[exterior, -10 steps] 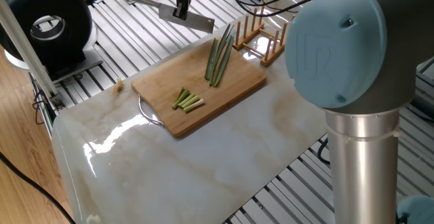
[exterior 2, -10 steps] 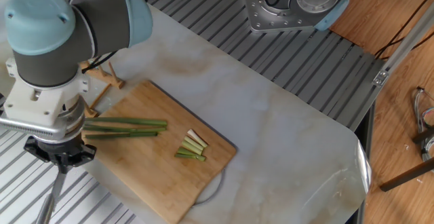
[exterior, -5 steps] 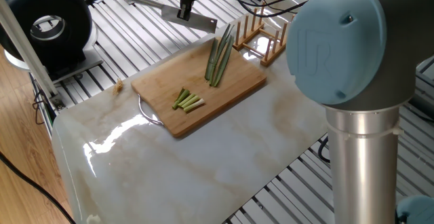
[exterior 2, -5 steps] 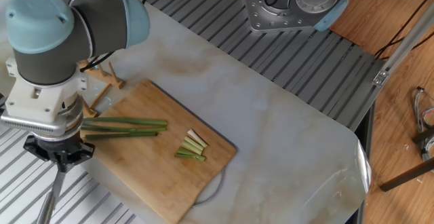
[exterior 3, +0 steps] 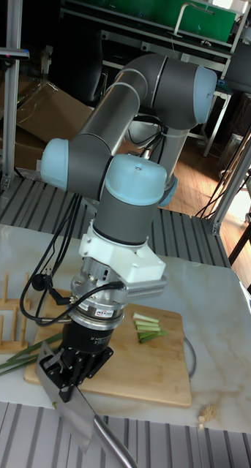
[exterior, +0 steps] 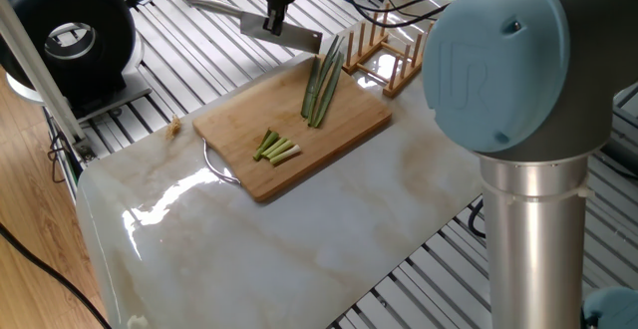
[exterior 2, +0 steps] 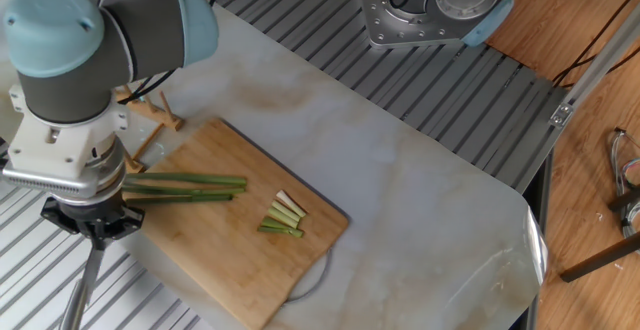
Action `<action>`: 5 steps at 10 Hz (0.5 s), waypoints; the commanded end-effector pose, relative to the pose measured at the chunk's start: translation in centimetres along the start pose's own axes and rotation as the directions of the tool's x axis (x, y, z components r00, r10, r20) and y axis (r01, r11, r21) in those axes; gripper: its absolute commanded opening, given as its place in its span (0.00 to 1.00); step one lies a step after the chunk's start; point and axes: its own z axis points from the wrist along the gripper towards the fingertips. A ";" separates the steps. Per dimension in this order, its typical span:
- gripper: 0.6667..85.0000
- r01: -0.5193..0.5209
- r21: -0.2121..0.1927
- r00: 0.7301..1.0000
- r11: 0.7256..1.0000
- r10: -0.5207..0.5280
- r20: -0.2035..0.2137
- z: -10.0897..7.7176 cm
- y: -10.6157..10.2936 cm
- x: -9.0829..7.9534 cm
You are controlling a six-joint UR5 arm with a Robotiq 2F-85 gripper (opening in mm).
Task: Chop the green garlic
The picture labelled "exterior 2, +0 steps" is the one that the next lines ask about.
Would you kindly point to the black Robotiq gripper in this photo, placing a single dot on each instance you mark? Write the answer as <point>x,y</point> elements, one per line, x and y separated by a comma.
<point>88,210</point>

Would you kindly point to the steel kitchen knife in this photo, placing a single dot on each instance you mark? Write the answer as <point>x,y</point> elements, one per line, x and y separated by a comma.
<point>78,290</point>

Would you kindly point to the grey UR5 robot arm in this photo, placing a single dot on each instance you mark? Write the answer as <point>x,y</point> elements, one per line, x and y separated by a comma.
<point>100,40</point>

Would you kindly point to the long green garlic leaf piece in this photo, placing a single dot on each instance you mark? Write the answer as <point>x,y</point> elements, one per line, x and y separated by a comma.
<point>190,197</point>

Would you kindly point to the green garlic stalk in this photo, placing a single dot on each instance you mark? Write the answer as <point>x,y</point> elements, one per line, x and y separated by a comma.
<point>190,180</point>

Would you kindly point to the short green garlic piece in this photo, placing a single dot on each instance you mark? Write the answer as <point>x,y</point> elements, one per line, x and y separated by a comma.
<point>281,230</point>
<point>283,221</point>

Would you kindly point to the wooden slotted rack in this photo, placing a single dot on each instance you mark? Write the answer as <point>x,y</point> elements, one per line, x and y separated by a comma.
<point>150,120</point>

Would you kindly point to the bamboo cutting board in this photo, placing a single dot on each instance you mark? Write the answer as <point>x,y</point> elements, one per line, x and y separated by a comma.
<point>250,260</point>

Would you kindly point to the white marble pattern mat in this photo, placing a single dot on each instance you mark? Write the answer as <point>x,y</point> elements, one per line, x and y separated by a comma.
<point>420,210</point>

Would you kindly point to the black bar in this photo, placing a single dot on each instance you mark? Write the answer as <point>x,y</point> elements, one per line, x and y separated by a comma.
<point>600,260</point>

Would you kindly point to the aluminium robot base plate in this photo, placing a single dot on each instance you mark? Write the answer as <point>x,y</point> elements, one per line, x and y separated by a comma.
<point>395,20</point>

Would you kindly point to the aluminium frame post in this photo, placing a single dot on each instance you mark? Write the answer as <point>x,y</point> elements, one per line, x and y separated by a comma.
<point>600,70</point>

